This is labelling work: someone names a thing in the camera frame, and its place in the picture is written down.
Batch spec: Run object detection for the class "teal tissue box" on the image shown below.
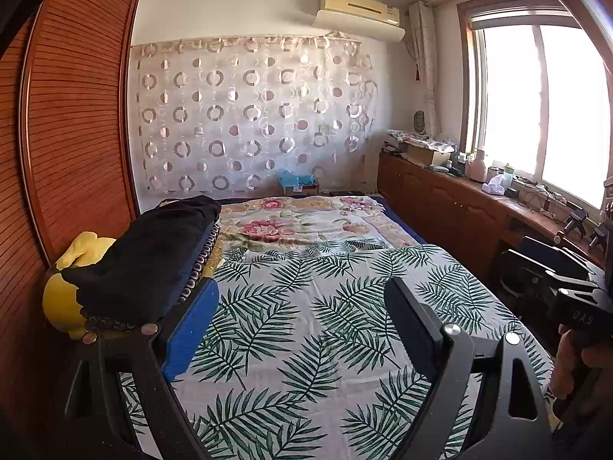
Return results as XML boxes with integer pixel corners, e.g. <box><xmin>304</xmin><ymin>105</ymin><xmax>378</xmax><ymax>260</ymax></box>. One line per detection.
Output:
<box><xmin>279</xmin><ymin>170</ymin><xmax>319</xmax><ymax>197</ymax></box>

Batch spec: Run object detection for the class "floral window curtain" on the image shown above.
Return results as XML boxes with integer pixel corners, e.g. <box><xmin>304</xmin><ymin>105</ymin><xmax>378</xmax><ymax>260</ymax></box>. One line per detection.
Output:
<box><xmin>407</xmin><ymin>0</ymin><xmax>444</xmax><ymax>137</ymax></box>

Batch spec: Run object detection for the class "circle-patterned sheer curtain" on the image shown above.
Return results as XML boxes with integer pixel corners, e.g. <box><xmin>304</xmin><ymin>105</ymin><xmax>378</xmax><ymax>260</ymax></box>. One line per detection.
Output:
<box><xmin>129</xmin><ymin>33</ymin><xmax>379</xmax><ymax>197</ymax></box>

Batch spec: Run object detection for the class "pink bottle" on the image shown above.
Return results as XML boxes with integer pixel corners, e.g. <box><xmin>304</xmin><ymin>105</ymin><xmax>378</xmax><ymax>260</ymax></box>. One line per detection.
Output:
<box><xmin>467</xmin><ymin>148</ymin><xmax>488</xmax><ymax>183</ymax></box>

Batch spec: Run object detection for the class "louvred wooden wardrobe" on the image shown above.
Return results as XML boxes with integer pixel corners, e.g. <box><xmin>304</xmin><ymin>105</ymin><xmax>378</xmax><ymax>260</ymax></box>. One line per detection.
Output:
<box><xmin>0</xmin><ymin>0</ymin><xmax>142</xmax><ymax>460</ymax></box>

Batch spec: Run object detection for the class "cream air conditioner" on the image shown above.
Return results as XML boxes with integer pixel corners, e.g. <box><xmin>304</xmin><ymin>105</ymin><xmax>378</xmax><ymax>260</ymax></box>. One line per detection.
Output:
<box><xmin>320</xmin><ymin>0</ymin><xmax>400</xmax><ymax>25</ymax></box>

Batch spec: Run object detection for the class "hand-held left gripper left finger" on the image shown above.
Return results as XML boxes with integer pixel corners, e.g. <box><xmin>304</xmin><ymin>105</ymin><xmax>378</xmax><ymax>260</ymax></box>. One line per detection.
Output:
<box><xmin>60</xmin><ymin>279</ymin><xmax>220</xmax><ymax>460</ymax></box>

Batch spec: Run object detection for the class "window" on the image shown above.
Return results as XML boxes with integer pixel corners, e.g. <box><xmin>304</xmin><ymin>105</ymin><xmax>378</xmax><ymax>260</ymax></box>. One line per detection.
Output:
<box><xmin>457</xmin><ymin>0</ymin><xmax>613</xmax><ymax>212</ymax></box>

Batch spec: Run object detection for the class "yellow plush toy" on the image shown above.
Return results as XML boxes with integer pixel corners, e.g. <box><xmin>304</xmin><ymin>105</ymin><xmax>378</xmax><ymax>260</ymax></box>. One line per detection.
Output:
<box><xmin>42</xmin><ymin>231</ymin><xmax>116</xmax><ymax>341</ymax></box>

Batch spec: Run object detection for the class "tangle of cables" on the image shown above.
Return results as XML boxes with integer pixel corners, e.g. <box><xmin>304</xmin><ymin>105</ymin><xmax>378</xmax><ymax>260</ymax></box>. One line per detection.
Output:
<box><xmin>520</xmin><ymin>184</ymin><xmax>567</xmax><ymax>212</ymax></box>

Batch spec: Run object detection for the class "white air deflector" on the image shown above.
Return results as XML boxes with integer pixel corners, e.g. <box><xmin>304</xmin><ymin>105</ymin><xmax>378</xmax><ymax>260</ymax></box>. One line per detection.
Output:
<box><xmin>313</xmin><ymin>10</ymin><xmax>405</xmax><ymax>43</ymax></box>

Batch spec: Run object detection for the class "black chair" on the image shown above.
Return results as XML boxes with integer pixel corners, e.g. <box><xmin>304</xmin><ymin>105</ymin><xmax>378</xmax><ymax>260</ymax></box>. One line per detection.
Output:
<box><xmin>495</xmin><ymin>237</ymin><xmax>566</xmax><ymax>310</ymax></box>

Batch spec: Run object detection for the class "low wooden cabinet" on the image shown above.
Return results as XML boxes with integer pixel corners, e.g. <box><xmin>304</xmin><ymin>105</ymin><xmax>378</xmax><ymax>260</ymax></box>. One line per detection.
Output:
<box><xmin>377</xmin><ymin>151</ymin><xmax>613</xmax><ymax>269</ymax></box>

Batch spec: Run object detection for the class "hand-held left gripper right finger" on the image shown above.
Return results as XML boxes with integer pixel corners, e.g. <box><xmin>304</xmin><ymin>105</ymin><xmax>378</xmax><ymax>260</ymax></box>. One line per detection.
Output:
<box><xmin>384</xmin><ymin>275</ymin><xmax>554</xmax><ymax>460</ymax></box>

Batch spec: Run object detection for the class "person's right hand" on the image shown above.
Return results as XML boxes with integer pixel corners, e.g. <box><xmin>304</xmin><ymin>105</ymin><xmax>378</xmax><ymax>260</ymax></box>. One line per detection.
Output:
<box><xmin>548</xmin><ymin>330</ymin><xmax>605</xmax><ymax>401</ymax></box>

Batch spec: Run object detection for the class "cardboard box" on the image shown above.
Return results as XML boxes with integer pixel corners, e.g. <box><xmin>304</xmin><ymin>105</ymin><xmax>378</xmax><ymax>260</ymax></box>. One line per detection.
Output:
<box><xmin>406</xmin><ymin>141</ymin><xmax>451</xmax><ymax>168</ymax></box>

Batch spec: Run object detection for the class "floral cloth pile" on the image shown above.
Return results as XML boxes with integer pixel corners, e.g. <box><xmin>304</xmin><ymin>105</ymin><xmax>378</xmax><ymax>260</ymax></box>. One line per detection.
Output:
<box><xmin>387</xmin><ymin>129</ymin><xmax>458</xmax><ymax>151</ymax></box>

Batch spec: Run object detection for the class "floral blanket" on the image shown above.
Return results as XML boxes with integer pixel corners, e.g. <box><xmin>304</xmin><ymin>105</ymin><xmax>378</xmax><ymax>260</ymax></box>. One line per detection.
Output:
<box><xmin>211</xmin><ymin>194</ymin><xmax>422</xmax><ymax>255</ymax></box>

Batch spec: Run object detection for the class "black printed t-shirt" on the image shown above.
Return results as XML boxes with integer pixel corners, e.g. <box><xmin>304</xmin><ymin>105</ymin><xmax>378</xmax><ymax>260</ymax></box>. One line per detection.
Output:
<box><xmin>61</xmin><ymin>195</ymin><xmax>222</xmax><ymax>327</ymax></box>

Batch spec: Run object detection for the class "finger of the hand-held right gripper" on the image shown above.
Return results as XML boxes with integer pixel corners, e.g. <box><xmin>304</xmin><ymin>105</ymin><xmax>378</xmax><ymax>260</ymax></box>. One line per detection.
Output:
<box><xmin>554</xmin><ymin>205</ymin><xmax>590</xmax><ymax>246</ymax></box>
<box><xmin>589</xmin><ymin>223</ymin><xmax>613</xmax><ymax>253</ymax></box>

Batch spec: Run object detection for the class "leaf-print bed sheet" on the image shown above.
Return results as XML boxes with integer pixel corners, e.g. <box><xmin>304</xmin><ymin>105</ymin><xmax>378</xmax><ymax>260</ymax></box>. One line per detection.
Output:
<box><xmin>117</xmin><ymin>242</ymin><xmax>556</xmax><ymax>460</ymax></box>

